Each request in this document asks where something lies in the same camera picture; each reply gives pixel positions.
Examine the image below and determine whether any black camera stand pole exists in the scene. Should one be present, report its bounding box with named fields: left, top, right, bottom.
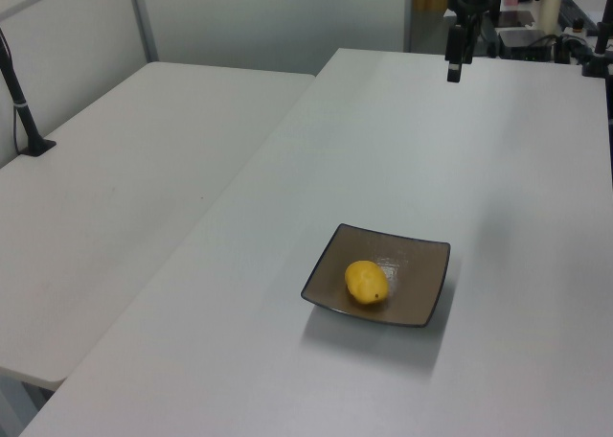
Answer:
left=0, top=27, right=57, bottom=158

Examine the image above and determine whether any white cylindrical bottle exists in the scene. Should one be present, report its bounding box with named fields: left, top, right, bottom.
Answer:
left=540, top=0, right=567, bottom=36

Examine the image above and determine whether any black keyboard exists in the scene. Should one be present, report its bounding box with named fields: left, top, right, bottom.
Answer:
left=558, top=0, right=596, bottom=27

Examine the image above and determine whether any black electronics box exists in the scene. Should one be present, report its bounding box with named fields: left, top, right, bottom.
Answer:
left=496, top=27, right=559, bottom=60

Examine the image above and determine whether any yellow ball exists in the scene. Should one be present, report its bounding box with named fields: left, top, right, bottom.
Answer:
left=344, top=260, right=389, bottom=307

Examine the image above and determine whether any black flat tablet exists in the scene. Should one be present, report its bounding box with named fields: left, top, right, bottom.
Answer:
left=496, top=9, right=534, bottom=29

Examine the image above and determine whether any brown square ceramic plate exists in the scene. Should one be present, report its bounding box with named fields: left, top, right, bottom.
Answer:
left=300, top=223, right=452, bottom=329

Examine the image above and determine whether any black clamp stand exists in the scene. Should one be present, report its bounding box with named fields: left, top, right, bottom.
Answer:
left=580, top=0, right=613, bottom=79

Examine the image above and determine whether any grey metal corner post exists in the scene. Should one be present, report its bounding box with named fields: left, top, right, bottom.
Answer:
left=125, top=0, right=160, bottom=65

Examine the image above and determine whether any thin grey cable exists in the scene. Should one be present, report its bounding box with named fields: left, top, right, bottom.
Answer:
left=11, top=105, right=25, bottom=157

